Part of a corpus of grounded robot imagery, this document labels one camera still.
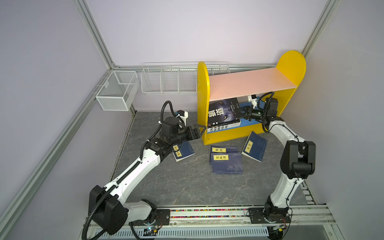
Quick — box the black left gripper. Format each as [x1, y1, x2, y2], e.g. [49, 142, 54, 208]
[170, 123, 206, 146]

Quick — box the white booklet black text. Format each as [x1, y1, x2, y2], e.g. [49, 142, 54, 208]
[207, 122, 241, 133]

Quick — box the black book orange title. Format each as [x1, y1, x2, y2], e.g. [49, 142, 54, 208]
[208, 119, 241, 128]

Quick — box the dark eye cover book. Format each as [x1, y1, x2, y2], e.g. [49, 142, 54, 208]
[207, 98, 240, 127]

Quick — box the blue book front stack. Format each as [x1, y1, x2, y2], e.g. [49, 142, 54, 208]
[211, 152, 243, 175]

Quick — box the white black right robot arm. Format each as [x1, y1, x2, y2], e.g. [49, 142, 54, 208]
[237, 92, 316, 222]

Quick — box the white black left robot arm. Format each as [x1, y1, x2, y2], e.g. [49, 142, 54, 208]
[81, 101, 207, 240]

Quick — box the blue book under eye book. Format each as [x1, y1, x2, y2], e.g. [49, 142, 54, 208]
[173, 142, 195, 162]

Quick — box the yellow pink blue bookshelf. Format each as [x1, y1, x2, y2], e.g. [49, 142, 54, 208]
[197, 50, 307, 146]

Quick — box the white mesh box basket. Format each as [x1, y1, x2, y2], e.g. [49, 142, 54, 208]
[96, 71, 140, 112]

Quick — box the white wire rack basket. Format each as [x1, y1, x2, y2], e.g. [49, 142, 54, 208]
[140, 61, 232, 96]

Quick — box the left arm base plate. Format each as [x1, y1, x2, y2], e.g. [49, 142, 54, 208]
[132, 209, 171, 226]

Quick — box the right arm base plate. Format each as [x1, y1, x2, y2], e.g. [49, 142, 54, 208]
[246, 207, 291, 224]

